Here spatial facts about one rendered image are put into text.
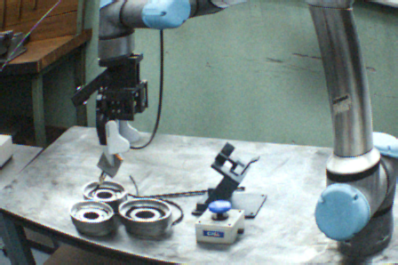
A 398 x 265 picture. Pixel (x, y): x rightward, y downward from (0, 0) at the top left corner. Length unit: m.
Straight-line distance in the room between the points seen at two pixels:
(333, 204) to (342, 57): 0.22
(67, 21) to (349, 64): 2.32
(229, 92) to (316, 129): 0.42
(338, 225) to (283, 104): 1.96
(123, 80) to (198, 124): 1.83
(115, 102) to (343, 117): 0.49
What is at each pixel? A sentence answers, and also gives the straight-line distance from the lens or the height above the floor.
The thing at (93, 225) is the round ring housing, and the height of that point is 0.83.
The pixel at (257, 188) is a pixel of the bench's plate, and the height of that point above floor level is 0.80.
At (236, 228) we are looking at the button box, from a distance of 1.25.
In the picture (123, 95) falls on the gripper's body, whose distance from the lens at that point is 1.22.
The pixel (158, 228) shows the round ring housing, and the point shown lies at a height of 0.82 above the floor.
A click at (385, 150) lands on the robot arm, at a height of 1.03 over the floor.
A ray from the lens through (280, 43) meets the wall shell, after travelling 2.81.
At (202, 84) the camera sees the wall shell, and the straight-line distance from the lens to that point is 2.98.
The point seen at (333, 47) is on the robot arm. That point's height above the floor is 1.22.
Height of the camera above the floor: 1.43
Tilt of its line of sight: 21 degrees down
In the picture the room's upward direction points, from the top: 3 degrees counter-clockwise
